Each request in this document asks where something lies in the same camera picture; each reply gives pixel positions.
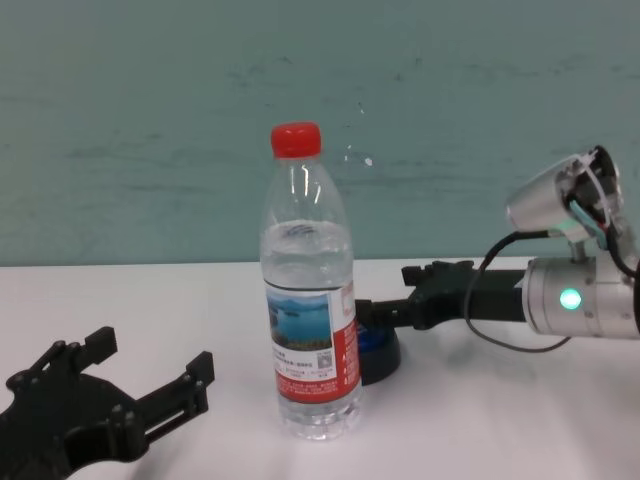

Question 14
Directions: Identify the clear red-capped water bottle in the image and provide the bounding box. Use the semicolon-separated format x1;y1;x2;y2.
258;121;362;441

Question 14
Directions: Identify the blue button with black base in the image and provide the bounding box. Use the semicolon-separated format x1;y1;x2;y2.
355;322;402;386

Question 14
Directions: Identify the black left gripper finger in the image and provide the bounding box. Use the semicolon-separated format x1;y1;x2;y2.
5;326;119;396
134;351;215;441

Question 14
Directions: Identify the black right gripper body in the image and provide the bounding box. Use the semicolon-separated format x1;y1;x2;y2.
409;270;529;331

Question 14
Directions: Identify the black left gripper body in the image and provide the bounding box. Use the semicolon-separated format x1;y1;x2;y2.
0;372;149;480

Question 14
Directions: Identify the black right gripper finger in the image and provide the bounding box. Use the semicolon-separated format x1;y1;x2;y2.
402;260;474;289
355;297;416;329

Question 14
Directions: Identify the thin black right gripper cable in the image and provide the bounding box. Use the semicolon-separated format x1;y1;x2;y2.
462;229;571;354

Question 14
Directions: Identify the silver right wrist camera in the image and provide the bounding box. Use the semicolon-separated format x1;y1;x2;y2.
505;145;626;246

